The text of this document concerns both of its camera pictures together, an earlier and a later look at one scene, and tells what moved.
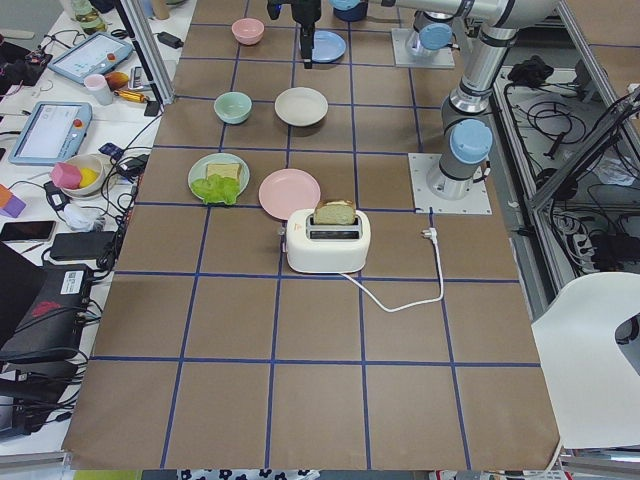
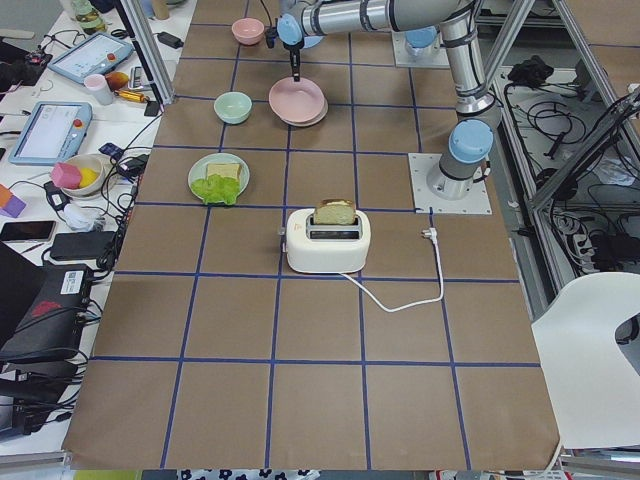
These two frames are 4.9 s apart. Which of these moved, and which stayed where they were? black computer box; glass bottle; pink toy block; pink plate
Moved: pink plate
Stayed: black computer box; pink toy block; glass bottle
